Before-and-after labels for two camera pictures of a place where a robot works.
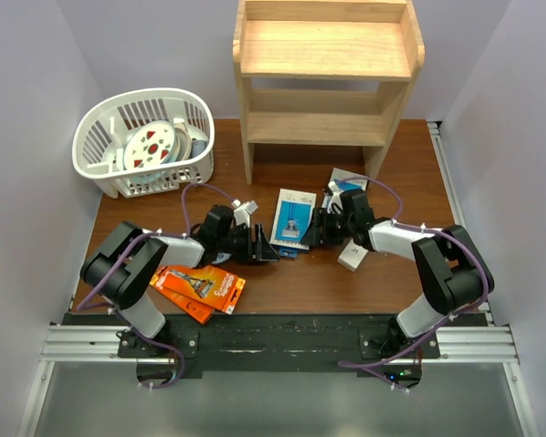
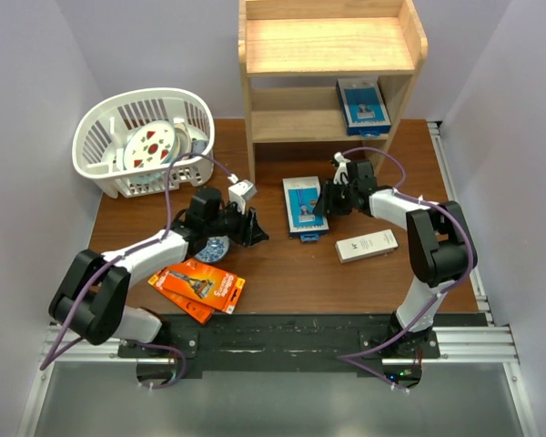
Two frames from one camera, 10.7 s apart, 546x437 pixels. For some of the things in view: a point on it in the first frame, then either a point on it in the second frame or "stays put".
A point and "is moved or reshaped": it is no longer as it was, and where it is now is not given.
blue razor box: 293,212 is moved or reshaped
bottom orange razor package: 189,308 stays put
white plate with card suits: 150,144 stays put
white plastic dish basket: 146,143 stays put
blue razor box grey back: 344,180 is moved or reshaped
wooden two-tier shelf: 323,40 stays put
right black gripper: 313,237 -> 327,204
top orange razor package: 208,286 stays put
